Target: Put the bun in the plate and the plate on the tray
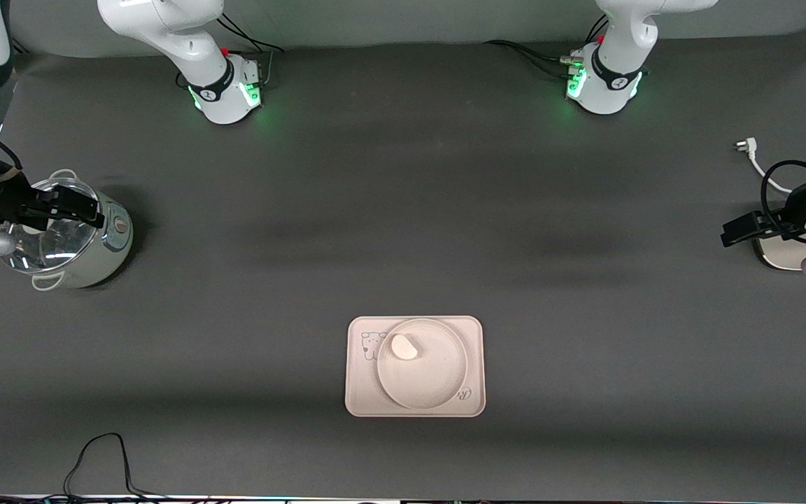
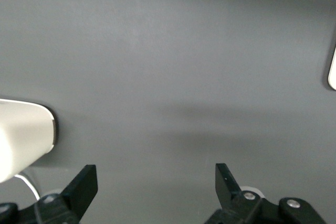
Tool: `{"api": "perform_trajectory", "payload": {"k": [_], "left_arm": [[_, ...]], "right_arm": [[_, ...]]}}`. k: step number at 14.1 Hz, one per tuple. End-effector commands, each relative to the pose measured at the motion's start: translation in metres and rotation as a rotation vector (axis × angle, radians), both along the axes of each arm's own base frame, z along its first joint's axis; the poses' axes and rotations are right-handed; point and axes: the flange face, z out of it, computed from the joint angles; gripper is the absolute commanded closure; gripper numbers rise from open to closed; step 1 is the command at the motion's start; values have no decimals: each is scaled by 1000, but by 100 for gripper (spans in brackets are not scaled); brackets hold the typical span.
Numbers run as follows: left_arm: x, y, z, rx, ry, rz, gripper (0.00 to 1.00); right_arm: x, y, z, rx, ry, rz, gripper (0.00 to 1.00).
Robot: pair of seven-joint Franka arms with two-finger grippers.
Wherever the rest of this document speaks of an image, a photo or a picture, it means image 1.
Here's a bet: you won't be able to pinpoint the beige round plate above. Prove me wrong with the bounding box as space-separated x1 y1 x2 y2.
376 318 469 410

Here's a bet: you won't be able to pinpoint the beige rabbit print tray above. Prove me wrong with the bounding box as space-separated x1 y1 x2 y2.
344 316 486 418

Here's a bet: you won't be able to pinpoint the cream toaster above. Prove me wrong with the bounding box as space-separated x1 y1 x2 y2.
753 237 806 272

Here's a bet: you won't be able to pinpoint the glass pot lid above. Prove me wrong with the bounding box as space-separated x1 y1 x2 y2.
0 177 101 274

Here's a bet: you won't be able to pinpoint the pale green electric pot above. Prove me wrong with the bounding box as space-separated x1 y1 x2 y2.
0 169 134 291

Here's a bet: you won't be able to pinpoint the dark grey table cloth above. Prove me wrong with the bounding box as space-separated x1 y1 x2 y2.
0 28 806 501

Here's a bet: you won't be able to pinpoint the white toaster power cable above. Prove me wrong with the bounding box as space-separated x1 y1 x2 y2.
735 138 796 195

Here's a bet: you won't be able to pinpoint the black floor cable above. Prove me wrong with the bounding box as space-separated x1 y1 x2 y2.
62 433 166 501

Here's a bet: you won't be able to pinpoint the black right arm base cables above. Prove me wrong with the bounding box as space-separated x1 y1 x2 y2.
218 10 285 88

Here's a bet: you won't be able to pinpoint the black arm base cables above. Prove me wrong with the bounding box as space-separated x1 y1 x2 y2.
483 40 586 79
218 10 285 88

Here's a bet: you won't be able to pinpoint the black left arm base cables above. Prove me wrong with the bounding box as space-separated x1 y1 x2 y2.
483 40 586 79

